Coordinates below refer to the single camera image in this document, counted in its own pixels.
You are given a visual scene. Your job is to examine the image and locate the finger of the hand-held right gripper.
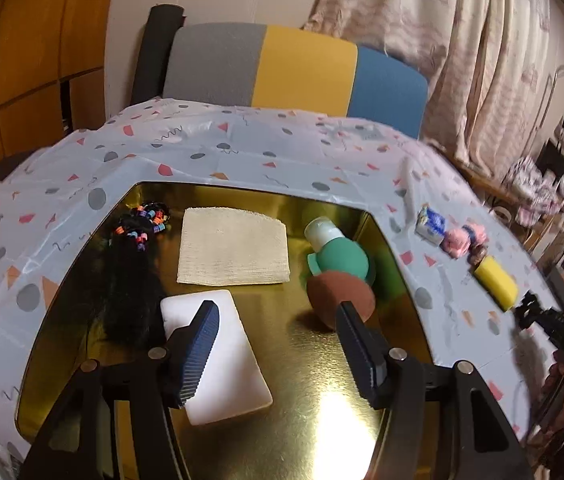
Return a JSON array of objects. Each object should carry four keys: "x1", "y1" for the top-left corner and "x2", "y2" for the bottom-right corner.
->
[{"x1": 512, "y1": 291, "x2": 563, "y2": 333}]

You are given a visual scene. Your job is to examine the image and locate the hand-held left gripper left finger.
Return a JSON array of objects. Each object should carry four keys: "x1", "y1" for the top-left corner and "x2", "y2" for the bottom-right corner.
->
[{"x1": 22, "y1": 300, "x2": 222, "y2": 480}]

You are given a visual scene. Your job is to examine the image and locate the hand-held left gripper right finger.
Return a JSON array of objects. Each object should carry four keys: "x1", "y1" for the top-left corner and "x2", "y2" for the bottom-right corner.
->
[{"x1": 336, "y1": 301, "x2": 535, "y2": 480}]

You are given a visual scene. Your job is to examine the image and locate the white sponge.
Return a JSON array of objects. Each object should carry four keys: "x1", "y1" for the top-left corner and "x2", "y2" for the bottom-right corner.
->
[{"x1": 160, "y1": 290, "x2": 274, "y2": 426}]

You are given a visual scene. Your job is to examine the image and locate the yellow sponge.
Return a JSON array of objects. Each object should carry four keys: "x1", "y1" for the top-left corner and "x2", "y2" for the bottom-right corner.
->
[{"x1": 472, "y1": 255, "x2": 519, "y2": 311}]

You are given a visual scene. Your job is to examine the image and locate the brown powder puff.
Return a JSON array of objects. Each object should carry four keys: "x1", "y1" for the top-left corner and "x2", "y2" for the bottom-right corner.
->
[{"x1": 306, "y1": 270, "x2": 377, "y2": 332}]

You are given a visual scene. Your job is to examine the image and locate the gold tin box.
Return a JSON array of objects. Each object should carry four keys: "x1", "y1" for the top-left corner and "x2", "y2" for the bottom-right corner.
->
[{"x1": 14, "y1": 180, "x2": 435, "y2": 480}]

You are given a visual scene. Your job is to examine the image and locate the black beaded wig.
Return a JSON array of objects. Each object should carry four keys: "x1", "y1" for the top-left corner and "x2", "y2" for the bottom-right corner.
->
[{"x1": 84, "y1": 201, "x2": 170, "y2": 346}]

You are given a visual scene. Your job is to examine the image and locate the pink plush toy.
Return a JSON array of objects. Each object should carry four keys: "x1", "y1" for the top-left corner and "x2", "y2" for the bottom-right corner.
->
[{"x1": 439, "y1": 220, "x2": 488, "y2": 260}]

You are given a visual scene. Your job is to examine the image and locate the green bottle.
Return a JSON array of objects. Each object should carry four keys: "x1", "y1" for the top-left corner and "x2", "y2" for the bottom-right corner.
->
[{"x1": 304, "y1": 216, "x2": 377, "y2": 291}]

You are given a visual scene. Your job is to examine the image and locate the beige cloth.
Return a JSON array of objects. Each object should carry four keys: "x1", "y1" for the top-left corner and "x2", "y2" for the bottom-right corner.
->
[{"x1": 177, "y1": 206, "x2": 292, "y2": 287}]

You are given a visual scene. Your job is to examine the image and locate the blue white tissue packet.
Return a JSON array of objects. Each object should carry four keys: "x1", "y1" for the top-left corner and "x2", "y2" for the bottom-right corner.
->
[{"x1": 414, "y1": 204, "x2": 448, "y2": 246}]

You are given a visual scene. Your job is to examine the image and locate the pile of clothes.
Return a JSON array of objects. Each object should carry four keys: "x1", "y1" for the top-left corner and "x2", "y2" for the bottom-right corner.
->
[{"x1": 504, "y1": 155, "x2": 563, "y2": 226}]

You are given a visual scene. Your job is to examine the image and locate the wooden side table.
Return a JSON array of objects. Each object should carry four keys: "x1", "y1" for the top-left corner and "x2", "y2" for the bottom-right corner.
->
[{"x1": 429, "y1": 140, "x2": 548, "y2": 241}]

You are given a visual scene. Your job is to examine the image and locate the white garment steamer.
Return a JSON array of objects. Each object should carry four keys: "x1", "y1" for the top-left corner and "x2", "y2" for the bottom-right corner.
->
[{"x1": 524, "y1": 64, "x2": 564, "y2": 143}]

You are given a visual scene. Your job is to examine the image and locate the patterned plastic tablecloth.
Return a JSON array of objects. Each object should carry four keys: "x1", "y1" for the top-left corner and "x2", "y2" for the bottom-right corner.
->
[{"x1": 0, "y1": 97, "x2": 563, "y2": 461}]

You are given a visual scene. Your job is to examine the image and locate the pink patterned curtain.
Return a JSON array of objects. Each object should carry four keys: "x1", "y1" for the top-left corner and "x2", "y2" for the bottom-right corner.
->
[{"x1": 302, "y1": 0, "x2": 563, "y2": 176}]

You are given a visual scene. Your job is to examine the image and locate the grey yellow blue chair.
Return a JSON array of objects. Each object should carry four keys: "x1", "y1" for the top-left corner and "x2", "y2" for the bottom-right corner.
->
[{"x1": 162, "y1": 22, "x2": 429, "y2": 138}]

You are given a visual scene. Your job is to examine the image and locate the black rolled mat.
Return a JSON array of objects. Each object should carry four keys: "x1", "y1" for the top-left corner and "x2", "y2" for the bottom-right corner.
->
[{"x1": 129, "y1": 4, "x2": 185, "y2": 106}]

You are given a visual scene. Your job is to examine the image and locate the wooden wardrobe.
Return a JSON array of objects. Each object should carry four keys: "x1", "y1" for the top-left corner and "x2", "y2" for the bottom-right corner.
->
[{"x1": 0, "y1": 0, "x2": 120, "y2": 196}]

